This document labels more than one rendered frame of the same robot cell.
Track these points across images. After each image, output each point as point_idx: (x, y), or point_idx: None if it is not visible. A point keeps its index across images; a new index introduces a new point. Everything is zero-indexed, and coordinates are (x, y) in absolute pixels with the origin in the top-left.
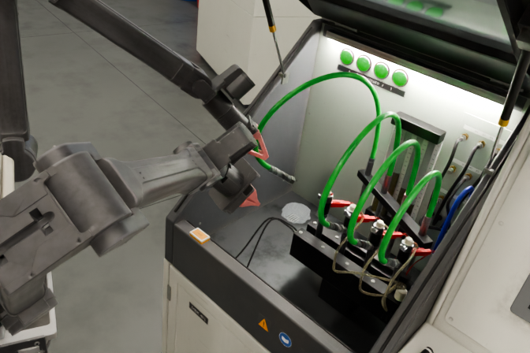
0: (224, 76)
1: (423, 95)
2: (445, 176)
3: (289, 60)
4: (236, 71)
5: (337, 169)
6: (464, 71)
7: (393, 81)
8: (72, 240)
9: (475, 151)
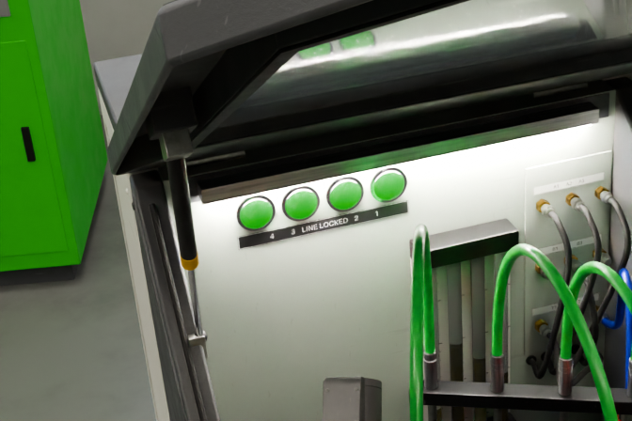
0: (350, 419)
1: (442, 187)
2: (532, 288)
3: (179, 299)
4: (360, 389)
5: (611, 399)
6: (486, 106)
7: (378, 198)
8: None
9: (565, 216)
